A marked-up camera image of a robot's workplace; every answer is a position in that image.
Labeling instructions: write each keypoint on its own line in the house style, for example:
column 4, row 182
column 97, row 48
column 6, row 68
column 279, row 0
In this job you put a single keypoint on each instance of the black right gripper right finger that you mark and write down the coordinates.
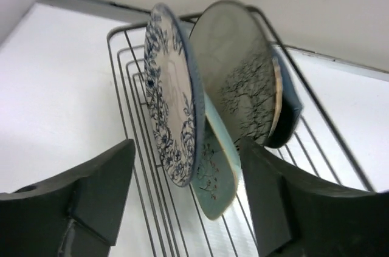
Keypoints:
column 295, row 213

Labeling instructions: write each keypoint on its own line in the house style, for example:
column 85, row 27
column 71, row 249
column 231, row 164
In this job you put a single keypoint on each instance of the grey wire dish rack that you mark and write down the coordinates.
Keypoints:
column 174, row 221

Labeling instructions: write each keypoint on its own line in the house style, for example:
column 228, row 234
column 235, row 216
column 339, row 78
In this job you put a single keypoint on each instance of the beige tree pattern plate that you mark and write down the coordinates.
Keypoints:
column 234, row 58

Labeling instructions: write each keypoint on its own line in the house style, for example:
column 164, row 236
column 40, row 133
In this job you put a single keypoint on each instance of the blue floral round plate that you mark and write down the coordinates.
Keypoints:
column 174, row 95

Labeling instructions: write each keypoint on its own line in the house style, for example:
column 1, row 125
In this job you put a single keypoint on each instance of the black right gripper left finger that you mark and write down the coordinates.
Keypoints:
column 75, row 213

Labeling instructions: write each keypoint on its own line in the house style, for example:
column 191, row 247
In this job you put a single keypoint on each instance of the light green rectangular plate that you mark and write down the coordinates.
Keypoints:
column 216, row 180

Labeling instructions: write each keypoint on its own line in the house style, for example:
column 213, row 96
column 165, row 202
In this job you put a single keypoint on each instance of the dark blue shell plate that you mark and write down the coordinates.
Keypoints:
column 291, row 108

